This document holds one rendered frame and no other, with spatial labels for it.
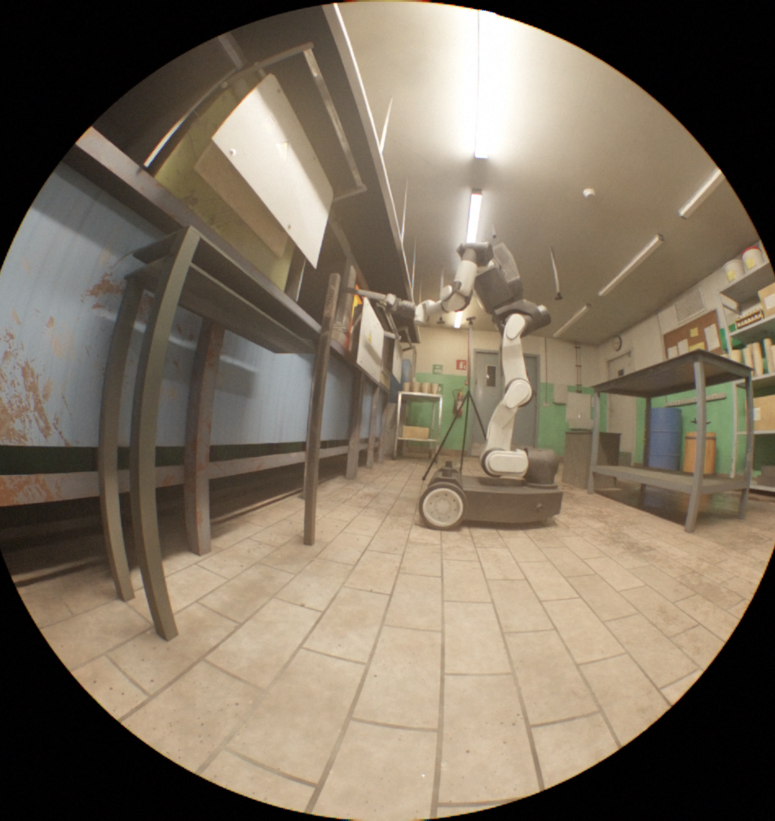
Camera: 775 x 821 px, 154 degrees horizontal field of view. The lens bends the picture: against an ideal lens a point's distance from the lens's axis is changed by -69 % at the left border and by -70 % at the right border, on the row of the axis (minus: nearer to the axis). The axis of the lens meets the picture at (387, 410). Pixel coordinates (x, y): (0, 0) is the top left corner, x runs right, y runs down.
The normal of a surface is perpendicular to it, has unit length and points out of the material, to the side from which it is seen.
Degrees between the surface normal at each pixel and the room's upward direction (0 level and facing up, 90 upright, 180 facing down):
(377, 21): 180
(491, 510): 90
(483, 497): 90
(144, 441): 90
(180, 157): 90
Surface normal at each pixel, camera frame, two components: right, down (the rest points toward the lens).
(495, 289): -0.34, 0.18
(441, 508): -0.23, -0.08
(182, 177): 0.98, 0.07
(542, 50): -0.08, 0.99
